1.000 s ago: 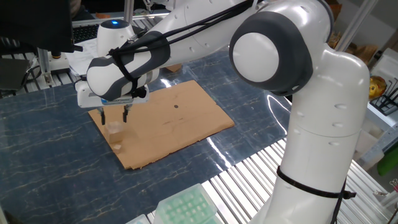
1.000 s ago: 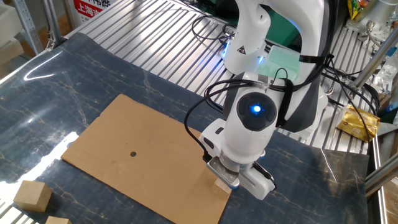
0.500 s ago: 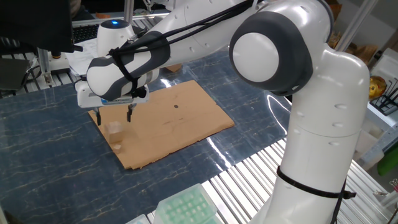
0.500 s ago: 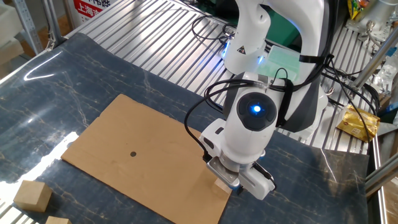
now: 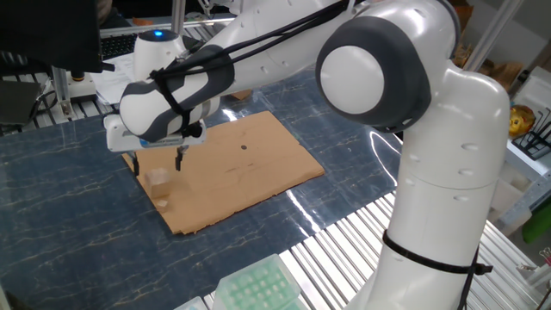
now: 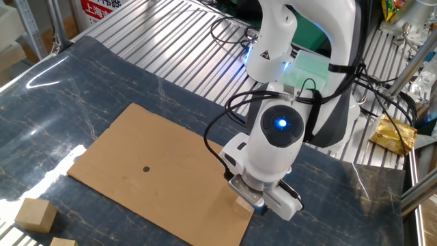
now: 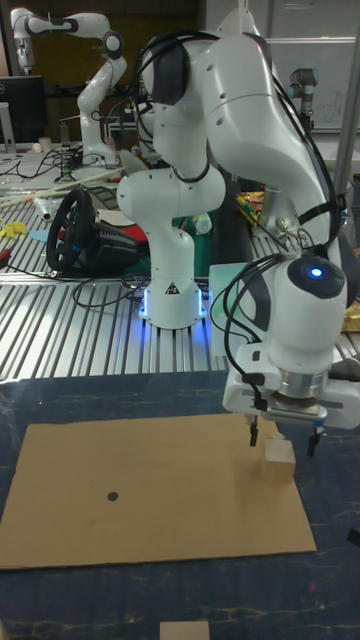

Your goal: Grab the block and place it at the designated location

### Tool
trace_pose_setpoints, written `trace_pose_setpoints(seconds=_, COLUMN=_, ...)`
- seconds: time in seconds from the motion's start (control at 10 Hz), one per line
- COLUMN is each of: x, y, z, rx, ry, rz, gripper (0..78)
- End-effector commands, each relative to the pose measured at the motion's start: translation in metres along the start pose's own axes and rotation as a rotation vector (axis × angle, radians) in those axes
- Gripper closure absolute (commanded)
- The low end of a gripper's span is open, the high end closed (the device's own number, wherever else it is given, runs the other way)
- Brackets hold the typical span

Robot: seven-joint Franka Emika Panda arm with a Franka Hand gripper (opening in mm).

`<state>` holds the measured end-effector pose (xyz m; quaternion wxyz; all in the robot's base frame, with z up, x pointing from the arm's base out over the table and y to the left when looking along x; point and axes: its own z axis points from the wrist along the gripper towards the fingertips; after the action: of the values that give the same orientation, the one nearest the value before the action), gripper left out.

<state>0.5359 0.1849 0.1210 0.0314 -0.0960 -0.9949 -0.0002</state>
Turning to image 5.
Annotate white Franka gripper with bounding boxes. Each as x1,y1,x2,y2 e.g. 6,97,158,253
102,113,208,177

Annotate black camera cable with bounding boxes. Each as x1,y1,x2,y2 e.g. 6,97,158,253
148,0,363,140

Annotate white paper sheets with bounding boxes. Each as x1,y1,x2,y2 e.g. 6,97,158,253
91,53,139,105

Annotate black monitor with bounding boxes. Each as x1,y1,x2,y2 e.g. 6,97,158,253
0,0,105,75

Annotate brown cardboard sheet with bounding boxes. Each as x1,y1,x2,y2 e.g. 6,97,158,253
121,110,326,236

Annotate golden figurine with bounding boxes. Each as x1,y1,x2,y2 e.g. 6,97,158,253
508,104,536,139

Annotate green pipette tip box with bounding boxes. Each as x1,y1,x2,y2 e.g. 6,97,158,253
212,253,309,310

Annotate medium light wooden block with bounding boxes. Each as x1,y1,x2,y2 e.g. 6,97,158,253
144,167,173,200

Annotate dark blue marble mat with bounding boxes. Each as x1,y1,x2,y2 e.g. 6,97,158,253
0,68,405,310

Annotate black keyboard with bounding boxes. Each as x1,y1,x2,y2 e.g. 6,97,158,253
100,33,139,60

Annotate black wire rack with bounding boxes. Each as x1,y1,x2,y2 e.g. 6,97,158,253
511,107,551,161

